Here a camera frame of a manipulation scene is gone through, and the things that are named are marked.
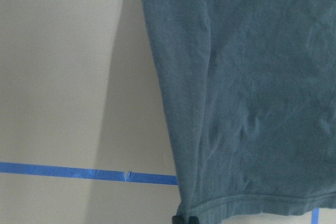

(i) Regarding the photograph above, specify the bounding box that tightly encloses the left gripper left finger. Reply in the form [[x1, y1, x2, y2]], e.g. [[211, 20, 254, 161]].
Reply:
[[172, 216, 182, 224]]

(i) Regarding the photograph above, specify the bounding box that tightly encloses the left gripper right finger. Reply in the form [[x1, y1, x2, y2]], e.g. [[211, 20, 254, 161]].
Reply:
[[188, 216, 200, 224]]

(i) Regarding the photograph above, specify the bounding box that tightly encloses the black graphic t-shirt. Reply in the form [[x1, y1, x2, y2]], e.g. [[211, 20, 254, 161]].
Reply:
[[142, 0, 335, 223]]

